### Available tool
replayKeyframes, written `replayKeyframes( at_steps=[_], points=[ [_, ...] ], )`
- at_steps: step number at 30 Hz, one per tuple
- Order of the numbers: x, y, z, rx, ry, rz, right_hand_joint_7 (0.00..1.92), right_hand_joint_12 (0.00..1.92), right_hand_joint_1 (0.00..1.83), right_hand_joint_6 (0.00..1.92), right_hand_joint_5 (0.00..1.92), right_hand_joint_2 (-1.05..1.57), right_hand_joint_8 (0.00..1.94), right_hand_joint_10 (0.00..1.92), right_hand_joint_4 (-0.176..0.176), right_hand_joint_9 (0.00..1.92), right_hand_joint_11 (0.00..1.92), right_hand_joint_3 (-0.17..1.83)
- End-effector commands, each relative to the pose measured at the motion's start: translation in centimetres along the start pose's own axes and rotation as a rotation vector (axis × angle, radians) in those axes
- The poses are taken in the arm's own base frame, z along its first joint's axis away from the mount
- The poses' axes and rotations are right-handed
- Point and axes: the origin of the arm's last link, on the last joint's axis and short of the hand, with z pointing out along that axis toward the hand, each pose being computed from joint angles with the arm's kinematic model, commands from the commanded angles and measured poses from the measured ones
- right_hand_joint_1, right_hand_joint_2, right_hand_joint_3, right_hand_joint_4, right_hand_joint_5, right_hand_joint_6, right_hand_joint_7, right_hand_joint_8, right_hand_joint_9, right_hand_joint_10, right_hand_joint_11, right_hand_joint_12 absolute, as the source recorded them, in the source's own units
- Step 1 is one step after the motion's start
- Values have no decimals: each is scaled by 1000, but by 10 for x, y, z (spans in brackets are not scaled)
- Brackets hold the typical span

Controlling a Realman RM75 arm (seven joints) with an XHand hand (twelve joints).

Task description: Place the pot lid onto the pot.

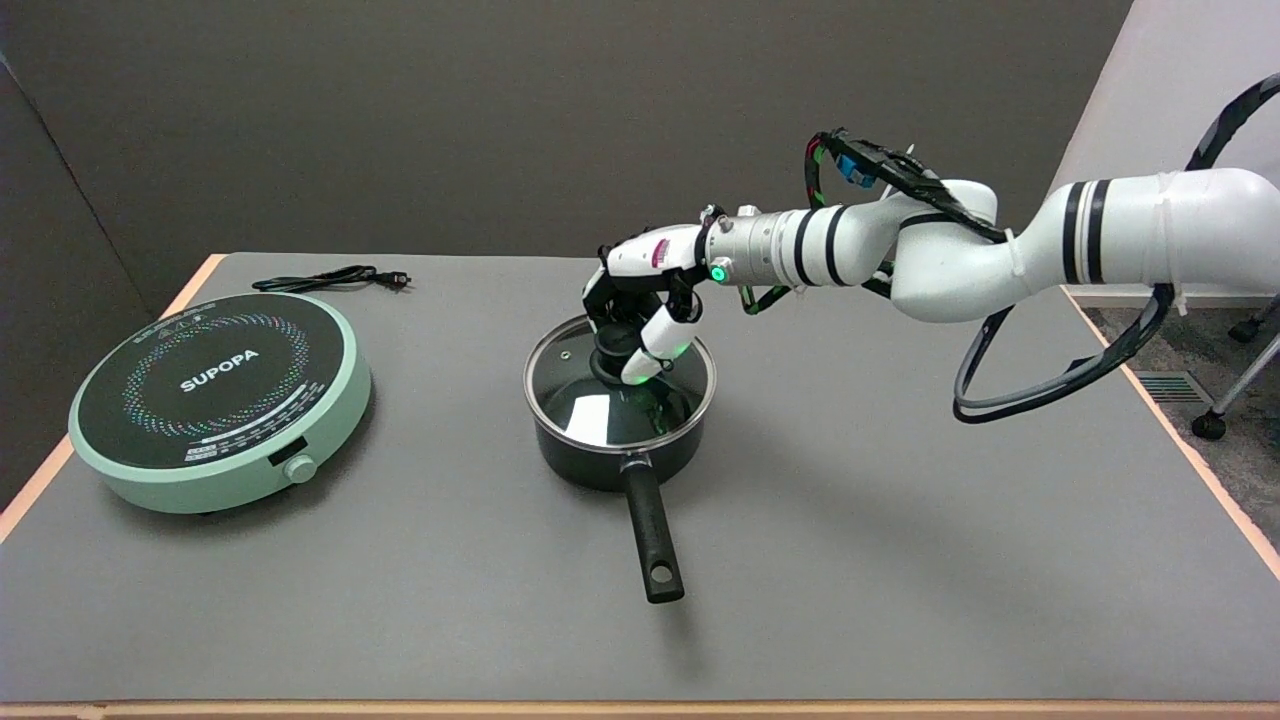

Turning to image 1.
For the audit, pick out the metal leg with black caster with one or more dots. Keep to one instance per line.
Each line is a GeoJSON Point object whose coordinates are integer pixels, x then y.
{"type": "Point", "coordinates": [1208, 426]}
{"type": "Point", "coordinates": [1243, 330]}

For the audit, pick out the green SUPOPA induction cooker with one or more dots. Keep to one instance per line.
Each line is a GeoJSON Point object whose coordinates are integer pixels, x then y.
{"type": "Point", "coordinates": [215, 400]}

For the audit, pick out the floor vent grille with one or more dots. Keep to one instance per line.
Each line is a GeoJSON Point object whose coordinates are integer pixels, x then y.
{"type": "Point", "coordinates": [1170, 388]}

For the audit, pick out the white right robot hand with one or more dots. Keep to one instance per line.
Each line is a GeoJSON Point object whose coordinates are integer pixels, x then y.
{"type": "Point", "coordinates": [640, 255]}

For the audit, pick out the glass pot lid black knob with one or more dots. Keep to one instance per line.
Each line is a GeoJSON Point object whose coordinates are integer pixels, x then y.
{"type": "Point", "coordinates": [570, 400]}

